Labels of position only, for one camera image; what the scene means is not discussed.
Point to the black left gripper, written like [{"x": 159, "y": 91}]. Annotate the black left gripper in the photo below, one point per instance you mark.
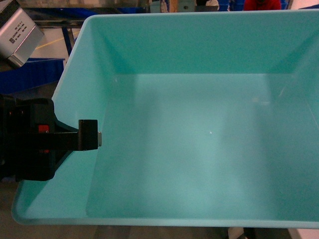
[{"x": 34, "y": 143}]

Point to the turquoise plastic bin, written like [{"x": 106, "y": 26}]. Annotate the turquoise plastic bin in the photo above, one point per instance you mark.
[{"x": 208, "y": 119}]

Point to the person in red shirt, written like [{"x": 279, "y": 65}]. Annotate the person in red shirt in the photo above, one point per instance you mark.
[{"x": 253, "y": 5}]

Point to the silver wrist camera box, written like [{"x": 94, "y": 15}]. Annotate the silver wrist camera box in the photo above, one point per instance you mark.
[{"x": 19, "y": 35}]

